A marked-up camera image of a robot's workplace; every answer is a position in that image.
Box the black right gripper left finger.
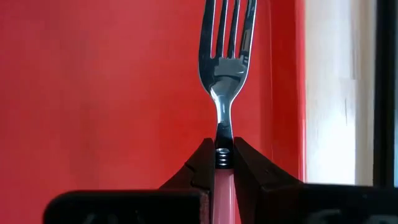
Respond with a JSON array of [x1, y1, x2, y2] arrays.
[[43, 138, 216, 224]]

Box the pink-handled steel fork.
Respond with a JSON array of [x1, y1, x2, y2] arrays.
[[198, 0, 258, 224]]

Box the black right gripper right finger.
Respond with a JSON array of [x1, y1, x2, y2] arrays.
[[233, 136, 398, 224]]

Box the black table frame rail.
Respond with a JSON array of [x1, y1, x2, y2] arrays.
[[373, 0, 396, 187]]

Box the red plastic tray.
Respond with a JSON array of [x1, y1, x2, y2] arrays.
[[0, 0, 307, 224]]

